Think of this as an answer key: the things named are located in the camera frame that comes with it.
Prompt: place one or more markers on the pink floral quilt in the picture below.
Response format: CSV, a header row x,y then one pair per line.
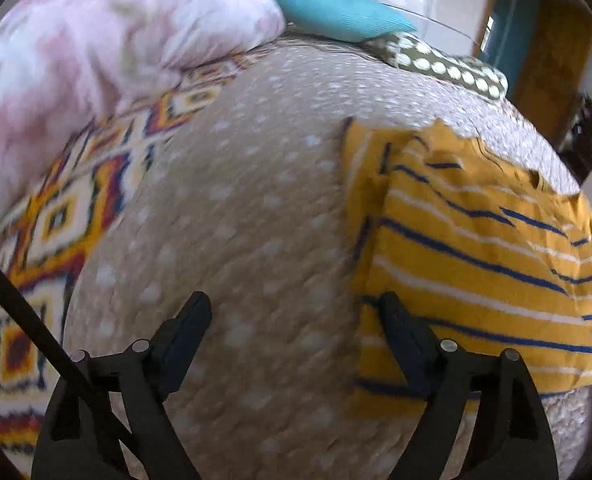
x,y
101,50

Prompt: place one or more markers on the teal door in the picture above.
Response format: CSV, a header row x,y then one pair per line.
x,y
508,25

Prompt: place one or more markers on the beige spotted blanket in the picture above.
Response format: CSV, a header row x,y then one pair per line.
x,y
256,210

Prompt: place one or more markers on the teal pillow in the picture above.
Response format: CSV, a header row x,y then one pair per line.
x,y
331,10

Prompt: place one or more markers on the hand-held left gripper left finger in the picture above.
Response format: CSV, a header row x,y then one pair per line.
x,y
186,335

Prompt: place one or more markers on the yellow striped shirt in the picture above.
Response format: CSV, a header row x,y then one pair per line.
x,y
475,270

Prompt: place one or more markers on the colourful patterned bedsheet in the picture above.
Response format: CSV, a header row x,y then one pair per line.
x,y
61,220

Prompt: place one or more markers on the olive polka-dot pillow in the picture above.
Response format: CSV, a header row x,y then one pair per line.
x,y
440,65

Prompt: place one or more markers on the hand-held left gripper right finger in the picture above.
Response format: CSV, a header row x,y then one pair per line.
x,y
400,335

